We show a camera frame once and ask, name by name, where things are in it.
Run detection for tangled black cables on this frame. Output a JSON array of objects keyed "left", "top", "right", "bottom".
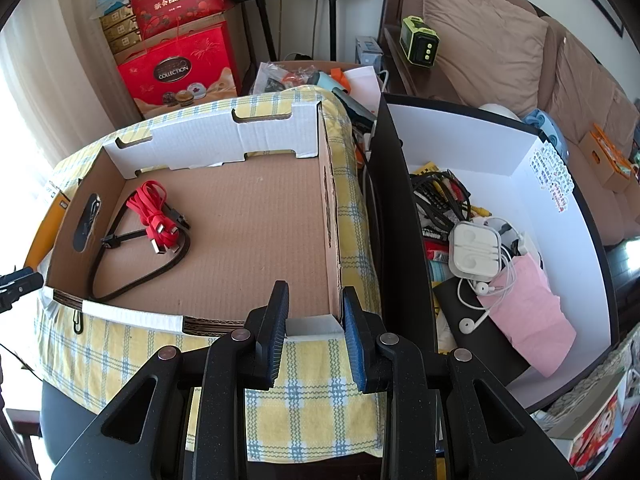
[{"left": 410, "top": 169, "right": 474, "bottom": 241}]

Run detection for pink paper bag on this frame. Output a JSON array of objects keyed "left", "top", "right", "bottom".
[{"left": 478, "top": 254, "right": 576, "bottom": 377}]

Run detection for black and white storage box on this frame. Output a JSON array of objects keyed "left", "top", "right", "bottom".
[{"left": 364, "top": 91, "right": 622, "bottom": 411}]

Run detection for white earphone case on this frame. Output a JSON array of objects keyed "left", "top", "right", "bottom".
[{"left": 448, "top": 221, "right": 501, "bottom": 282}]

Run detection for white earphones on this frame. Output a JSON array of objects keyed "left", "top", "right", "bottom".
[{"left": 457, "top": 246, "right": 527, "bottom": 335}]

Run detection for orange cardboard carton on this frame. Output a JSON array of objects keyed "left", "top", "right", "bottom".
[{"left": 579, "top": 124, "right": 634, "bottom": 193}]

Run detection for green portable speaker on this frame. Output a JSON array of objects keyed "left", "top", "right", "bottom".
[{"left": 399, "top": 15, "right": 440, "bottom": 68}]

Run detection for red collection gift box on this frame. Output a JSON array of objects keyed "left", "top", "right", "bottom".
[{"left": 118, "top": 21, "right": 240, "bottom": 119}]

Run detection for black cable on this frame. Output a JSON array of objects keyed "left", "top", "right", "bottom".
[{"left": 86, "top": 204, "right": 192, "bottom": 302}]

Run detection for brown sofa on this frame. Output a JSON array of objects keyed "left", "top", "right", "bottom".
[{"left": 378, "top": 0, "right": 639, "bottom": 246}]

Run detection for brown cardboard box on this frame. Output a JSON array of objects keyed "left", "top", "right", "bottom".
[{"left": 44, "top": 102, "right": 342, "bottom": 336}]

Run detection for cluttered cardboard box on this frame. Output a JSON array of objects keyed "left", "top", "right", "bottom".
[{"left": 250, "top": 61, "right": 382, "bottom": 115}]

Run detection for red usb cable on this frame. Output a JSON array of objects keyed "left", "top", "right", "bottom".
[{"left": 124, "top": 180, "right": 182, "bottom": 255}]

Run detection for yellow plaid tablecloth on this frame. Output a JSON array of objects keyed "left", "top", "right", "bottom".
[{"left": 35, "top": 86, "right": 383, "bottom": 464}]

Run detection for stacked gold boxes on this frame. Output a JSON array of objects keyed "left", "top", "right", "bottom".
[{"left": 100, "top": 6, "right": 142, "bottom": 54}]

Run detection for brown back cushion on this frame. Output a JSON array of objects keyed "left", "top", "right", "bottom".
[{"left": 423, "top": 0, "right": 548, "bottom": 115}]

